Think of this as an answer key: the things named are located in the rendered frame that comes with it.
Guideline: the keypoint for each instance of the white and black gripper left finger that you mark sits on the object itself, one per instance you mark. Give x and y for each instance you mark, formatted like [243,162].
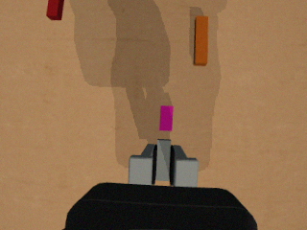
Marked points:
[142,168]

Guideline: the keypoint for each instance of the small magenta block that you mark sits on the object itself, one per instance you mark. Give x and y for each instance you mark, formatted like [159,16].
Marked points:
[166,118]

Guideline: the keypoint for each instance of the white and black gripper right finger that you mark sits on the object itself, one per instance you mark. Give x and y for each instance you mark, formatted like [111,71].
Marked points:
[183,170]

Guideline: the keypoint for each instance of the orange rod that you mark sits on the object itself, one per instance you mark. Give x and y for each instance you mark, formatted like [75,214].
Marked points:
[201,41]

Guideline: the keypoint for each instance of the grey rod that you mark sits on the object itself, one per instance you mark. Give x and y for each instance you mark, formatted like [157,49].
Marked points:
[163,160]

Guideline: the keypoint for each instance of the dark red rod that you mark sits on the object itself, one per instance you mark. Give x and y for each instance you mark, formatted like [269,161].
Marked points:
[54,9]

